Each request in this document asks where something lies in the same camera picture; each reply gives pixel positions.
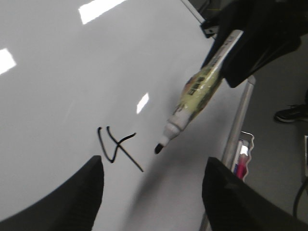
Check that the white whiteboard with aluminium frame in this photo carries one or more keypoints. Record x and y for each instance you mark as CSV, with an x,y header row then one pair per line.
x,y
80,78

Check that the white marker tray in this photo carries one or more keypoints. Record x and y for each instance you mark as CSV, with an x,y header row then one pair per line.
x,y
246,139

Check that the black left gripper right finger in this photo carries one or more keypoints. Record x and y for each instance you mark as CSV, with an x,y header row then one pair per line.
x,y
231,205

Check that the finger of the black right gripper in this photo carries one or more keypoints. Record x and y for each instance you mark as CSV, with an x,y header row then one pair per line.
x,y
264,43
245,16

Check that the pink marker in tray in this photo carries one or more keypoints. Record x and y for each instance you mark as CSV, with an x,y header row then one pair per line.
x,y
241,161

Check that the black shoe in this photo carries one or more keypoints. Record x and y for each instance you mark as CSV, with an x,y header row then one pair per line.
x,y
296,112

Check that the white black whiteboard marker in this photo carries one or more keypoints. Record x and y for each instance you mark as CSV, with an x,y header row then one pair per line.
x,y
197,92

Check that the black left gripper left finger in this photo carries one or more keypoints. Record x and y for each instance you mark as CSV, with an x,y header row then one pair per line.
x,y
73,206

